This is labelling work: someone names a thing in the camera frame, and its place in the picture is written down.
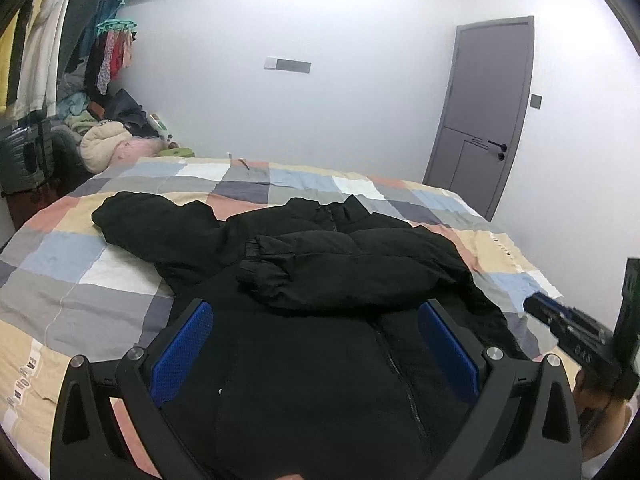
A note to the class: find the white and grey wall panel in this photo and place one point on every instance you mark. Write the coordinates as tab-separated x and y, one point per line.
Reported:
287	65

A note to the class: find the grey door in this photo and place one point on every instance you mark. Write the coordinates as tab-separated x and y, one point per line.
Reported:
480	100

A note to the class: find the person's right hand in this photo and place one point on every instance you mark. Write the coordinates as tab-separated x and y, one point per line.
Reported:
582	392

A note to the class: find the white plastic bottle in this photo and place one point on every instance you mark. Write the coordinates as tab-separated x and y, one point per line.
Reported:
159	127

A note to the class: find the bed with checkered sheet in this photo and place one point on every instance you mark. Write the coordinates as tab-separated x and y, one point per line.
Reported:
75	270

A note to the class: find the pink fluffy cushion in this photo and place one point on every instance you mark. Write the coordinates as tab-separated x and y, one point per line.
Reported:
137	150

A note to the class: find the green cloth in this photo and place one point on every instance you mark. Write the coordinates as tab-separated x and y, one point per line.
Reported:
177	152

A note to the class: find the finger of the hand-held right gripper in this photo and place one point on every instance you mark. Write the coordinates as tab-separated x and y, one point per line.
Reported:
570	330

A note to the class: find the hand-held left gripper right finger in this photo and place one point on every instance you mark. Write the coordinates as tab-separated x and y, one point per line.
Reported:
448	355

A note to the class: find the teal hanging garment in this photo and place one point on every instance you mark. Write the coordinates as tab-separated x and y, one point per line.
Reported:
102	10

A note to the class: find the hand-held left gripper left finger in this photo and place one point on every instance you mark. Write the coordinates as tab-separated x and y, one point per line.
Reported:
182	352

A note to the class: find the dark grey hanging garment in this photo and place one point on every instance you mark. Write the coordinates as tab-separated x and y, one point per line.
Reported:
82	15

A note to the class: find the dark wall switch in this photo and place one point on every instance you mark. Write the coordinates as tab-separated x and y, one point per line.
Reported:
536	101

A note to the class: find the green clip hanger with laundry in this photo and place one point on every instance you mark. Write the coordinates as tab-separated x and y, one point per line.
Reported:
112	47

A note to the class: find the white hanging garment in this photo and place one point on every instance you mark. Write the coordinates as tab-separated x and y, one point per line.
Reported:
42	50

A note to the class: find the black padded jacket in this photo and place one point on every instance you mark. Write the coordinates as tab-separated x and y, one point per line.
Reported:
310	360

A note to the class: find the black clothes heap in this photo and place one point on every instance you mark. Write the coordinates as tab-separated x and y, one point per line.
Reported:
127	112

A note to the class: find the dark grey suitcase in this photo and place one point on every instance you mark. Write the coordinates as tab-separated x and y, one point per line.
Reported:
25	157

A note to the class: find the heap of light clothes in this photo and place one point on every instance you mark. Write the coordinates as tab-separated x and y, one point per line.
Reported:
75	110

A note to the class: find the yellow hanging garment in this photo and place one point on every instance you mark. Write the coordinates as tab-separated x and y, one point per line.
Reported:
12	60

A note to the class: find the beige plush coat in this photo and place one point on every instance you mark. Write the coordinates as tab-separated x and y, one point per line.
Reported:
102	145

